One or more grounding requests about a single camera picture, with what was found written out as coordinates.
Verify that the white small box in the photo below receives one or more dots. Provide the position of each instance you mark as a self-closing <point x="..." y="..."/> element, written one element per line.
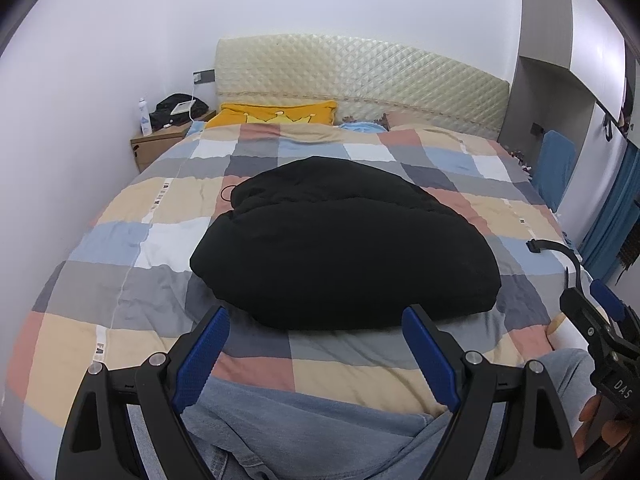
<point x="181" y="108"/>

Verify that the blue curtain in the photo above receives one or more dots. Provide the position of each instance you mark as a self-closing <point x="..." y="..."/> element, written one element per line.
<point x="612" y="210"/>

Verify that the black padded jacket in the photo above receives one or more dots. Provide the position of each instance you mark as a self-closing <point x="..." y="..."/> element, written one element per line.
<point x="345" y="250"/>

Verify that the checked patchwork blanket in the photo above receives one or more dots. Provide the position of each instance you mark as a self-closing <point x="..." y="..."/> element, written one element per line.
<point x="150" y="240"/>

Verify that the wooden nightstand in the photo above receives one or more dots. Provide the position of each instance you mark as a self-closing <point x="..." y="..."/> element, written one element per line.
<point x="155" y="142"/>

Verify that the beige pink pillow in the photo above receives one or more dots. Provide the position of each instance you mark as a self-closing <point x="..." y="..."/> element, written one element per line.
<point x="415" y="119"/>

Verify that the cream quilted headboard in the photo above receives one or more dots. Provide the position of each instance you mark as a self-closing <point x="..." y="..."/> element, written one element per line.
<point x="360" y="75"/>

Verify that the grey white wardrobe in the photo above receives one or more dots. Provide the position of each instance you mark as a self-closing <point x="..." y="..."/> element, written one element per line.
<point x="575" y="45"/>

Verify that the dark wall switch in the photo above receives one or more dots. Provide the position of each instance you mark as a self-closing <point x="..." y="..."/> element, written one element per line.
<point x="537" y="129"/>

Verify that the black hanging hook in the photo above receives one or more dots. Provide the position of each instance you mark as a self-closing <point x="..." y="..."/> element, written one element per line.
<point x="607" y="127"/>

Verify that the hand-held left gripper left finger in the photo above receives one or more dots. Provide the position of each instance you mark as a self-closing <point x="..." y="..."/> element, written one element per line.
<point x="202" y="360"/>

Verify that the light blue pillow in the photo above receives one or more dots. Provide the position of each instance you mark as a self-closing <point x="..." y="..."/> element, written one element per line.
<point x="362" y="126"/>

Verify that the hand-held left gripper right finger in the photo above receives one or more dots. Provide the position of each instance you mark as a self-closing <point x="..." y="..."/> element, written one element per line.
<point x="430" y="360"/>

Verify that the grey wall socket panel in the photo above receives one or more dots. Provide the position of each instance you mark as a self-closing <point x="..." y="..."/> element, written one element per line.
<point x="204" y="77"/>

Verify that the black bag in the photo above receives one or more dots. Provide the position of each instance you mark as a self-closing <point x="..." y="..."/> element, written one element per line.
<point x="170" y="110"/>

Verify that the clear water bottle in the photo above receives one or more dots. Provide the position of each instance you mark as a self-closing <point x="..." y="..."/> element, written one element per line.
<point x="145" y="119"/>

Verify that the person's right hand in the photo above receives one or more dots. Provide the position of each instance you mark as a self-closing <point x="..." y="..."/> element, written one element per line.
<point x="595" y="435"/>

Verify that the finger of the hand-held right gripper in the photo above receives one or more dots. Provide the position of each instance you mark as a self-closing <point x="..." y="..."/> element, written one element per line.
<point x="607" y="300"/>
<point x="580" y="312"/>

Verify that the yellow pillow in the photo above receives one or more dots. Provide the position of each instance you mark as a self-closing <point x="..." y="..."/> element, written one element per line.
<point x="272" y="112"/>

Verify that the person's light blue jeans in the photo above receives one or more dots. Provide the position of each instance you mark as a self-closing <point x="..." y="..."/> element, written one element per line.
<point x="310" y="435"/>

